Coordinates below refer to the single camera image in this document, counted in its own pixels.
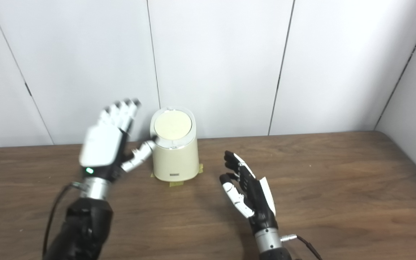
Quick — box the white and black left hand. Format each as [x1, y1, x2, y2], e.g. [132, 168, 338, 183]
[79, 98, 158, 181]

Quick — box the white and black right hand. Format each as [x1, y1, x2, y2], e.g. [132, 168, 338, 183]
[219, 151, 279, 235]

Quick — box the cream-colored bin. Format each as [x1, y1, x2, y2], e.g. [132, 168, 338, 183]
[150, 108, 200, 182]

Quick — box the round cream bin lid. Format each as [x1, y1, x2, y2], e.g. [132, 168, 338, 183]
[153, 110, 192, 140]

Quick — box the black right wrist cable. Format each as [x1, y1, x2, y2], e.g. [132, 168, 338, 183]
[280, 234, 324, 260]

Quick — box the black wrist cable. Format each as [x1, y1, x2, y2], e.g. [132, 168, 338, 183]
[280, 234, 324, 260]
[42, 182, 86, 257]

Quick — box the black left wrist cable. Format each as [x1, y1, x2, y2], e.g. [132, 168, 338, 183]
[42, 182, 86, 257]

